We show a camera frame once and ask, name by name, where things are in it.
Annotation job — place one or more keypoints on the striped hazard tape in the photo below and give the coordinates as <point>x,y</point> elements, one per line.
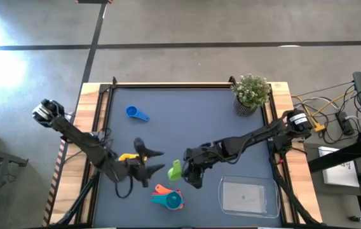
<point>56,178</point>

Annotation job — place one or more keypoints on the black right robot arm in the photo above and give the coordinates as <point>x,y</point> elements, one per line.
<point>256,136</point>

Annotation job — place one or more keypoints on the blue measuring cup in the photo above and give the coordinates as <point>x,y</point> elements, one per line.
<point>132,111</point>

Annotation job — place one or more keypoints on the orange measuring cup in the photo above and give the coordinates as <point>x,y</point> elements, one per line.
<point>161,189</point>

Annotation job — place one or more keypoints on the black metal beam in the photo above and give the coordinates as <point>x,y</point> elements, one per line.
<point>336,157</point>

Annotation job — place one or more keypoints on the yellow measuring cup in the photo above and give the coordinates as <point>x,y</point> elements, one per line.
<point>126,156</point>

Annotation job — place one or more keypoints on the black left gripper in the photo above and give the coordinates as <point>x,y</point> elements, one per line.
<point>136,170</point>

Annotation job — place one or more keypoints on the green measuring cup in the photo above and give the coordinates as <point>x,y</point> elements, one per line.
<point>174,174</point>

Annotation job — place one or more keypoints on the clear plastic basket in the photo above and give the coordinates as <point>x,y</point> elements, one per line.
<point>244,197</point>

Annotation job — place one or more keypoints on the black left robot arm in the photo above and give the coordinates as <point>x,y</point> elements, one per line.
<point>82,140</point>

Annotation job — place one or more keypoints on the teal measuring cup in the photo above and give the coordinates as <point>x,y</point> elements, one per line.
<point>167,205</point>

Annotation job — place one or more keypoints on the grey-blue table mat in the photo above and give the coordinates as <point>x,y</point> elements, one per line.
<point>199,127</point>

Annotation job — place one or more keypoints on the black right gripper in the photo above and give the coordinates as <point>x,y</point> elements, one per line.
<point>197,162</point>

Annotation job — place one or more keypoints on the small black clamp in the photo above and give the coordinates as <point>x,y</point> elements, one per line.
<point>355,219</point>

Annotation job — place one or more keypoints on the potted plant in ribbed pot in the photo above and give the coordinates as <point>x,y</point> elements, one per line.
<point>250,92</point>

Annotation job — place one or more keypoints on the white paper sheet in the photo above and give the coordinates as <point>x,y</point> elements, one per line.
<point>339,175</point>

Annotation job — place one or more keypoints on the black power strip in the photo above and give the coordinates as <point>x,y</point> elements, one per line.
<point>345,123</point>

